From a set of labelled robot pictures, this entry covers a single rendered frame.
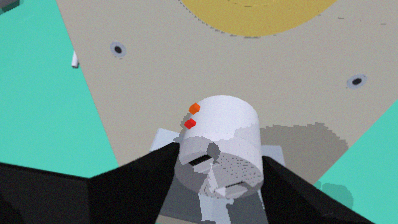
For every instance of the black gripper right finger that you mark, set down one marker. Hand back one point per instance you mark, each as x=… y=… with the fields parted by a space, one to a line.
x=289 y=199

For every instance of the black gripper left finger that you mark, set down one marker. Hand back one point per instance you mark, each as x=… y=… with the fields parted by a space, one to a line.
x=131 y=194

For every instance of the white cylinder with slotted face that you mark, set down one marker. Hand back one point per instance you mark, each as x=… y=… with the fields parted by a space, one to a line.
x=220 y=154

